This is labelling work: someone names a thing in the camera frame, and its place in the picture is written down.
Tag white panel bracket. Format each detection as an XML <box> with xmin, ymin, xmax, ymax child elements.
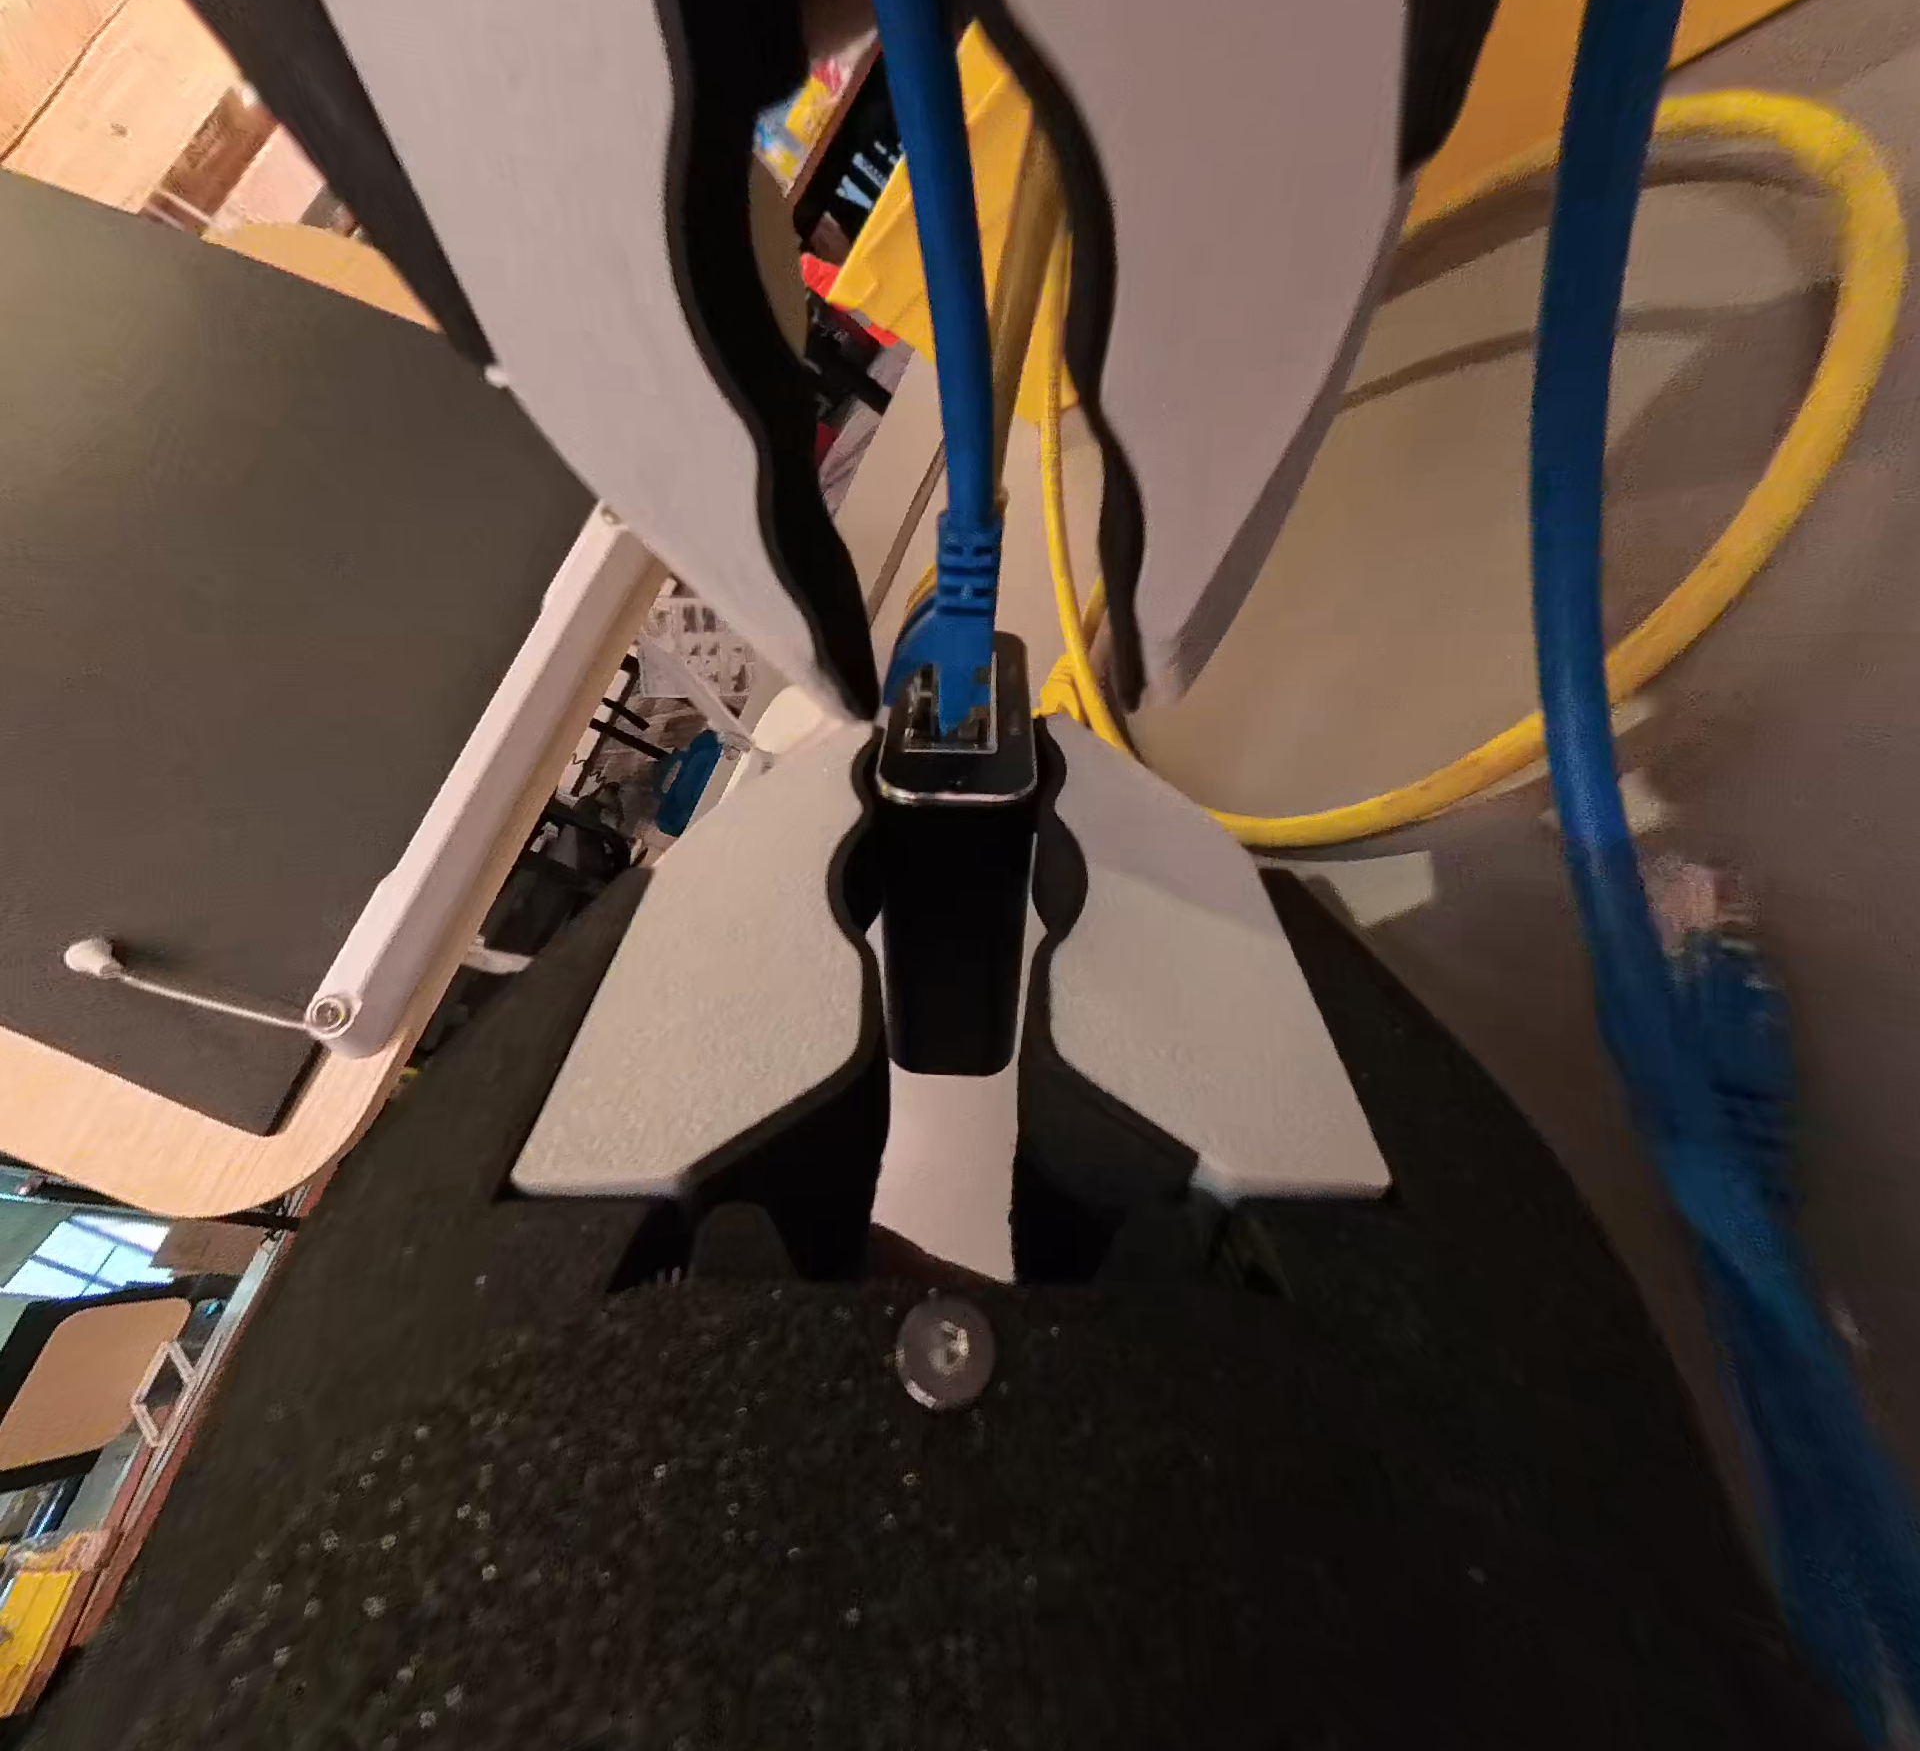
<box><xmin>305</xmin><ymin>507</ymin><xmax>672</xmax><ymax>1062</ymax></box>

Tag blue plastic container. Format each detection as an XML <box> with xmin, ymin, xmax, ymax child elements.
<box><xmin>654</xmin><ymin>727</ymin><xmax>725</xmax><ymax>834</ymax></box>

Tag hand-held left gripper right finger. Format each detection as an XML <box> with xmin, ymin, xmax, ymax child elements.
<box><xmin>1009</xmin><ymin>714</ymin><xmax>1391</xmax><ymax>1284</ymax></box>

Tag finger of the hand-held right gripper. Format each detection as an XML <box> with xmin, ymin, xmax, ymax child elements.
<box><xmin>961</xmin><ymin>0</ymin><xmax>1424</xmax><ymax>713</ymax></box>
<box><xmin>247</xmin><ymin>0</ymin><xmax>883</xmax><ymax>719</ymax></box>

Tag black panel with wooden rim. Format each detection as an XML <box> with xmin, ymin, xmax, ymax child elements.
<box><xmin>0</xmin><ymin>169</ymin><xmax>602</xmax><ymax>1220</ymax></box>

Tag black ethernet port adapter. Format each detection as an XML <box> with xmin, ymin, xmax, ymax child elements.
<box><xmin>875</xmin><ymin>632</ymin><xmax>1044</xmax><ymax>1077</ymax></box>

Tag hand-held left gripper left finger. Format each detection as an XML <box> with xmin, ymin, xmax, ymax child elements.
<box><xmin>509</xmin><ymin>722</ymin><xmax>890</xmax><ymax>1284</ymax></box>

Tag blue ethernet cable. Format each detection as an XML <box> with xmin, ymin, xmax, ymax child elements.
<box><xmin>831</xmin><ymin>0</ymin><xmax>1920</xmax><ymax>1751</ymax></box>

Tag yellow ethernet cable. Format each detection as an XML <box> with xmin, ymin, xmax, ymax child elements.
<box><xmin>1031</xmin><ymin>87</ymin><xmax>1910</xmax><ymax>845</ymax></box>

